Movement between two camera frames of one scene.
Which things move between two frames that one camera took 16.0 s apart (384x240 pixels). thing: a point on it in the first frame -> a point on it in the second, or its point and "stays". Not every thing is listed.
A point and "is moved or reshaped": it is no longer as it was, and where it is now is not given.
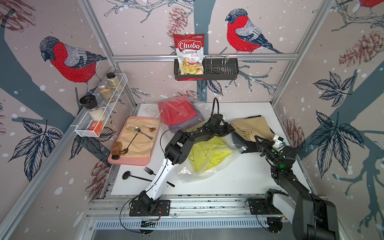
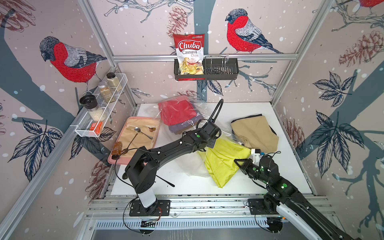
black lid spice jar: [89, 102] stays
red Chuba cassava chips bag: [189, 49] stays
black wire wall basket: [214, 68] stays
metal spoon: [137, 129] stays
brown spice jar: [106, 92] stays
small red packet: [96, 127] stays
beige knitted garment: [247, 128] is moved or reshaped
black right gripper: [264, 146] -> [246, 166]
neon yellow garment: [207, 155] is moved or reshaped
